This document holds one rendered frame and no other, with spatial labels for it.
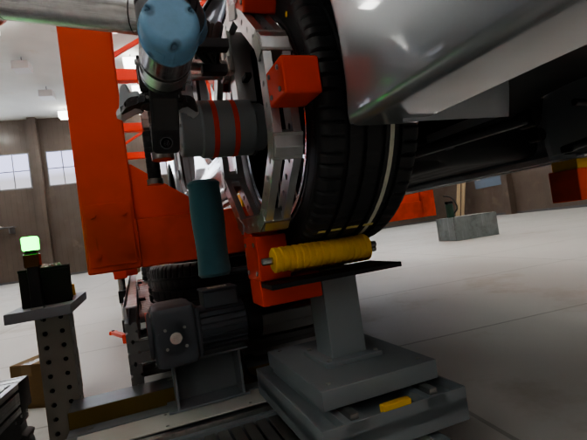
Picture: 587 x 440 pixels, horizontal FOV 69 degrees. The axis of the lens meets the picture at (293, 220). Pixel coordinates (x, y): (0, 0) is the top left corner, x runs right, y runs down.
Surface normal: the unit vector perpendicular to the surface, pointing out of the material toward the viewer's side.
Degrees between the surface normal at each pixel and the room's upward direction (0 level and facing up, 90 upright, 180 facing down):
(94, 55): 90
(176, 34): 90
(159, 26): 90
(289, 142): 90
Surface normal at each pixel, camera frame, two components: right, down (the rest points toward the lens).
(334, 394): 0.34, -0.07
